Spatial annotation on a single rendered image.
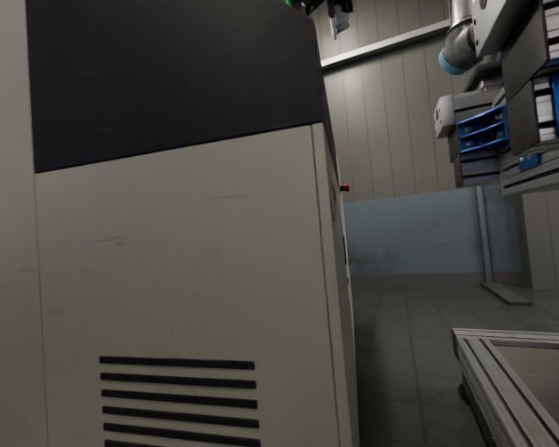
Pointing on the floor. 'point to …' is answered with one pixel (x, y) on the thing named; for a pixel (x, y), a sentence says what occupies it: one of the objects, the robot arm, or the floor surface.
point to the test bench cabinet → (194, 298)
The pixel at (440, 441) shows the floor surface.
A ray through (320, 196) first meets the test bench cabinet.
